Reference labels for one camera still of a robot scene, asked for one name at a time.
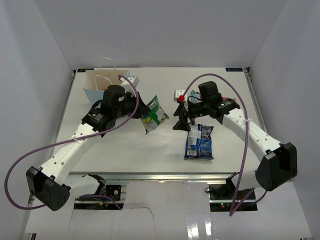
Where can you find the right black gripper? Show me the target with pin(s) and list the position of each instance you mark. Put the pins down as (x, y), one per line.
(182, 124)

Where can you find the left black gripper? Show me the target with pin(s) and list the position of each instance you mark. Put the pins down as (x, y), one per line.
(143, 109)

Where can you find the green snack bag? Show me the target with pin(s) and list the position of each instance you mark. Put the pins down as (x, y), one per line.
(155, 117)

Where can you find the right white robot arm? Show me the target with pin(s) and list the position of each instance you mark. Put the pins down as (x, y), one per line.
(277, 161)

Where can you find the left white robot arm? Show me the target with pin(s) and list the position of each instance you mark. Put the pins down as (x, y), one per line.
(47, 182)

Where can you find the teal candy bag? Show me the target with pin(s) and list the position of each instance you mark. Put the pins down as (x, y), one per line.
(194, 97)

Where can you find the blue snack bag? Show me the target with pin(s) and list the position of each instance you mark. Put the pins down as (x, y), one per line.
(198, 144)

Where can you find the light blue paper bag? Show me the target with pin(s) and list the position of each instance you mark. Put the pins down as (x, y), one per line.
(98, 80)

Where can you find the small red candy packet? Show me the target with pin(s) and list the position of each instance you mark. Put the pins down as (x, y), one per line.
(227, 99)

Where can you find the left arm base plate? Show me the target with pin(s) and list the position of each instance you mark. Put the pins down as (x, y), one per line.
(110, 198)

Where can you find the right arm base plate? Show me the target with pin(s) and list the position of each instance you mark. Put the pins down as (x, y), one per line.
(220, 199)

